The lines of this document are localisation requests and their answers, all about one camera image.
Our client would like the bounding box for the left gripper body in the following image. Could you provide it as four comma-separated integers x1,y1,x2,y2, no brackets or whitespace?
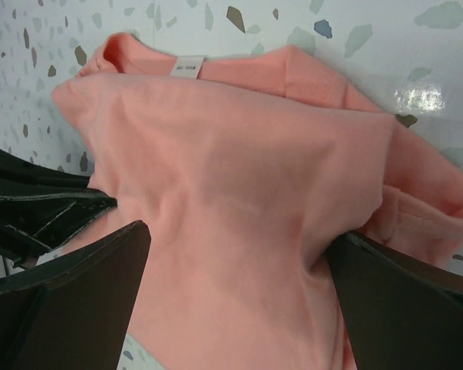
0,150,117,269

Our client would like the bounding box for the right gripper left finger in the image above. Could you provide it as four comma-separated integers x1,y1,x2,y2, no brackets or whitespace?
0,220,151,369

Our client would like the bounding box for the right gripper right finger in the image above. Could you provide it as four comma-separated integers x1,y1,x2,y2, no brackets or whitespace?
325,232,463,370

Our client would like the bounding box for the salmon pink t-shirt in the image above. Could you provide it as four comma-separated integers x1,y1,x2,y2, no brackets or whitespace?
52,33,463,369

